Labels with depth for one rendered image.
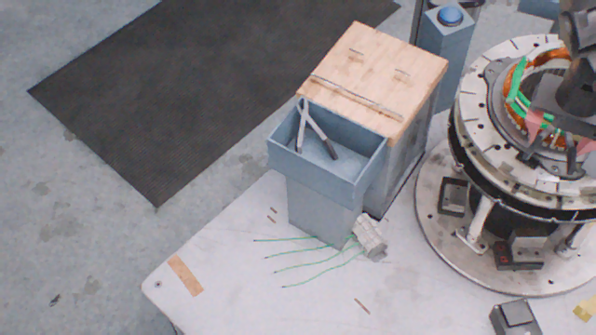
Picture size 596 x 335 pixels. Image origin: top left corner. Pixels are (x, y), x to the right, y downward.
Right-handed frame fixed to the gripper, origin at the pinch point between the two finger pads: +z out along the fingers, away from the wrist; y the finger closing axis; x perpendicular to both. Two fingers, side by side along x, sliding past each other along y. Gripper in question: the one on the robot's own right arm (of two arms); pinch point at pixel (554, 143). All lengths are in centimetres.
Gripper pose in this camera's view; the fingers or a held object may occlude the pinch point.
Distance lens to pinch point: 101.9
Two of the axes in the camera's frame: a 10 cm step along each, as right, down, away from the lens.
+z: -0.2, 5.8, 8.1
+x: 4.1, -7.4, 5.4
